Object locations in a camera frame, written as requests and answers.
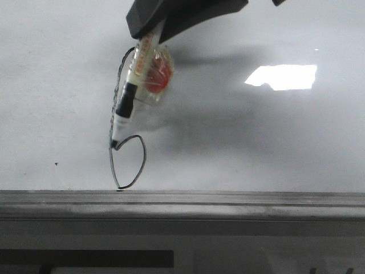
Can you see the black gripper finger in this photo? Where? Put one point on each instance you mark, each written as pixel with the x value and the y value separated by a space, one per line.
pixel 191 13
pixel 145 15

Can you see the black and white whiteboard marker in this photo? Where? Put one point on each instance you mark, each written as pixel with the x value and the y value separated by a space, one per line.
pixel 126 104

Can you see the red round magnet with tape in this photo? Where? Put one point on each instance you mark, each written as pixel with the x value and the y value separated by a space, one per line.
pixel 156 75

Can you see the white whiteboard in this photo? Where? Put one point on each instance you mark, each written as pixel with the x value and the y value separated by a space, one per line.
pixel 267 99

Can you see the grey aluminium whiteboard frame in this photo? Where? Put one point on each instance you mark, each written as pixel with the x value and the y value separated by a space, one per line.
pixel 181 205

